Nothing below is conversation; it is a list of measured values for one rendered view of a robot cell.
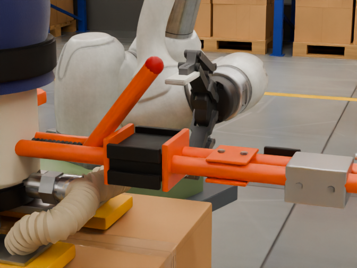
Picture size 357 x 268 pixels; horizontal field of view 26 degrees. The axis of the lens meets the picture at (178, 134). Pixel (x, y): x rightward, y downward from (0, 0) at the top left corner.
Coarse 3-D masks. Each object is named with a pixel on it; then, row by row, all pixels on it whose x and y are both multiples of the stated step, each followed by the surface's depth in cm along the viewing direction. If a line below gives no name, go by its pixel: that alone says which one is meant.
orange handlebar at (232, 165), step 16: (16, 144) 99; (32, 144) 99; (48, 144) 98; (64, 144) 98; (64, 160) 98; (80, 160) 97; (96, 160) 96; (176, 160) 92; (192, 160) 92; (208, 160) 91; (224, 160) 90; (240, 160) 90; (256, 160) 93; (272, 160) 93; (288, 160) 92; (208, 176) 92; (224, 176) 91; (240, 176) 90; (256, 176) 89; (272, 176) 89; (352, 176) 86; (352, 192) 86
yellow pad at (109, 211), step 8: (112, 200) 113; (120, 200) 113; (128, 200) 114; (104, 208) 110; (112, 208) 110; (120, 208) 111; (128, 208) 114; (16, 216) 111; (96, 216) 107; (104, 216) 107; (112, 216) 108; (120, 216) 111; (88, 224) 108; (96, 224) 107; (104, 224) 107
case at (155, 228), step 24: (144, 216) 114; (168, 216) 114; (192, 216) 114; (72, 240) 105; (96, 240) 105; (120, 240) 105; (144, 240) 105; (168, 240) 105; (192, 240) 111; (72, 264) 98; (96, 264) 98; (120, 264) 98; (144, 264) 98; (168, 264) 101; (192, 264) 112
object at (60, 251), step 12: (0, 240) 97; (0, 252) 94; (36, 252) 94; (48, 252) 95; (60, 252) 95; (72, 252) 97; (0, 264) 92; (12, 264) 92; (24, 264) 91; (36, 264) 92; (48, 264) 92; (60, 264) 94
